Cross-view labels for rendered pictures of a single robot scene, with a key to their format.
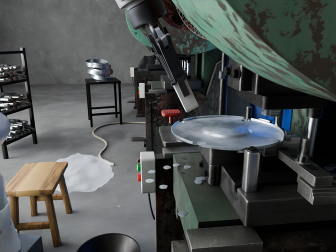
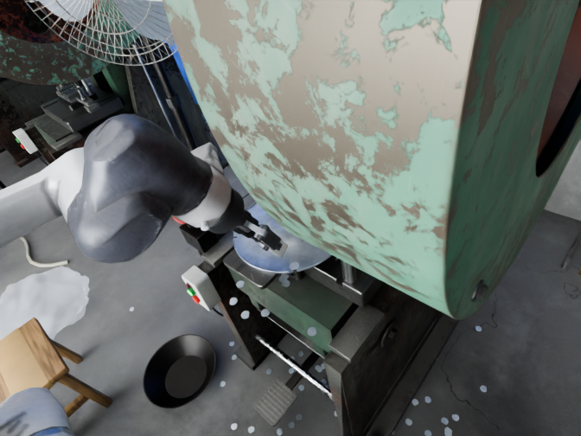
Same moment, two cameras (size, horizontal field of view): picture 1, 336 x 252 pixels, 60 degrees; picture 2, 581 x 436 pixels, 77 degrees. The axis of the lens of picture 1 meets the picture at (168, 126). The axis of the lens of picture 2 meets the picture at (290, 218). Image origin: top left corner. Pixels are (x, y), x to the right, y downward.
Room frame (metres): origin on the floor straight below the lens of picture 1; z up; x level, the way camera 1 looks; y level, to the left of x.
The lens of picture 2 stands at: (0.18, 0.19, 1.41)
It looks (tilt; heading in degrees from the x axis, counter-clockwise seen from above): 43 degrees down; 328
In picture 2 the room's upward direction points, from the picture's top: 14 degrees counter-clockwise
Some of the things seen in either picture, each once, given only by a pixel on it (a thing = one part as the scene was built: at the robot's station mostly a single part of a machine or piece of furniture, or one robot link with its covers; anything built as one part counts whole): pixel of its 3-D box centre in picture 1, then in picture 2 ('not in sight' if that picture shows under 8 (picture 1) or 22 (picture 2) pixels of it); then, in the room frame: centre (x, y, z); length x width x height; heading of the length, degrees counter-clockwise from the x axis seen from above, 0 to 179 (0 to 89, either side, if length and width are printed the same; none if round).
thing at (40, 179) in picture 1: (41, 202); (45, 383); (1.41, 0.69, 0.16); 0.34 x 0.24 x 0.34; 6
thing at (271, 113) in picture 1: (270, 107); not in sight; (0.75, -0.27, 0.84); 0.05 x 0.03 x 0.04; 7
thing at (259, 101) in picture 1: (276, 99); not in sight; (0.75, -0.28, 0.86); 0.20 x 0.16 x 0.05; 7
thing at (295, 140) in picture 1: (268, 137); not in sight; (0.75, -0.27, 0.76); 0.15 x 0.09 x 0.05; 7
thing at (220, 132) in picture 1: (225, 129); (289, 226); (0.74, -0.15, 0.78); 0.29 x 0.29 x 0.01
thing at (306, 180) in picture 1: (305, 162); not in sight; (0.58, -0.30, 0.76); 0.17 x 0.06 x 0.10; 7
